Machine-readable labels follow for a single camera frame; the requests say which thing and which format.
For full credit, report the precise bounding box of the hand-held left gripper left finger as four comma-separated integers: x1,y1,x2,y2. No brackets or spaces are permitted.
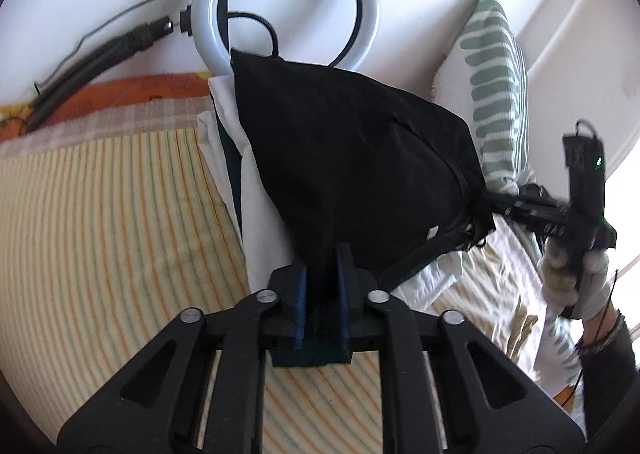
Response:
56,261,308,454

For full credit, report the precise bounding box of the dark green folded cloth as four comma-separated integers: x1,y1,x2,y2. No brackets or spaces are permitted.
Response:
219,126,247,241

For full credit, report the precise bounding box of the person's right forearm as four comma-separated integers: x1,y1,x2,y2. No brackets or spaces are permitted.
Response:
574,310,639,441

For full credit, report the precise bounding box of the thin black light cable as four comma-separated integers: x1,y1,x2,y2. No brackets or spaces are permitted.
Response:
32,0,197,87

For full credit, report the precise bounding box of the pinkish plush blanket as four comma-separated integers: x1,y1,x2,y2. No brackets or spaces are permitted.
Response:
0,94,217,161

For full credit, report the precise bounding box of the yellow striped bed mat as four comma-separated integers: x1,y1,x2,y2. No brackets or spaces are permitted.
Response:
0,126,451,454

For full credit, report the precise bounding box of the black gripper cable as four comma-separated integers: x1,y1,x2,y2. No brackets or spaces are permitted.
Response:
562,118,623,407

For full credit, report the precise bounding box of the green white striped pillow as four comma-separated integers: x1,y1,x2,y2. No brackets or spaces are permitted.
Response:
429,0,540,191

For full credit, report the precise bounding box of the person's right hand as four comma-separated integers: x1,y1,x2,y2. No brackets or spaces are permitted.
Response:
540,234,613,322

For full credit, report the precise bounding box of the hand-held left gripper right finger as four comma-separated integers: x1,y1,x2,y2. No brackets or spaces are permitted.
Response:
335,244,586,454

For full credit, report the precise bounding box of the cream patterned sheet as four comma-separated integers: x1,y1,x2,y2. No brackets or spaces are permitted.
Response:
429,215,589,416

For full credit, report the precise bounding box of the black garment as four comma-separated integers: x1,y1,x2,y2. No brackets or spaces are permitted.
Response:
230,48,497,369

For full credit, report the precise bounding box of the black ring light tripod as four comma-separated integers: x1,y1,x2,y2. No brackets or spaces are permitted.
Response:
24,16,195,136

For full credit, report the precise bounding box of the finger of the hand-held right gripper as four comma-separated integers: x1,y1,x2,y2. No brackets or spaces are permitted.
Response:
482,186,543,211
500,206,551,237

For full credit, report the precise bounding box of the white ring light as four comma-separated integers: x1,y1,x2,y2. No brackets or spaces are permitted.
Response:
191,0,382,86

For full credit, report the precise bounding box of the white folded cloth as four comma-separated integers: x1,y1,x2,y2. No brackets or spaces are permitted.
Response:
196,74,483,316

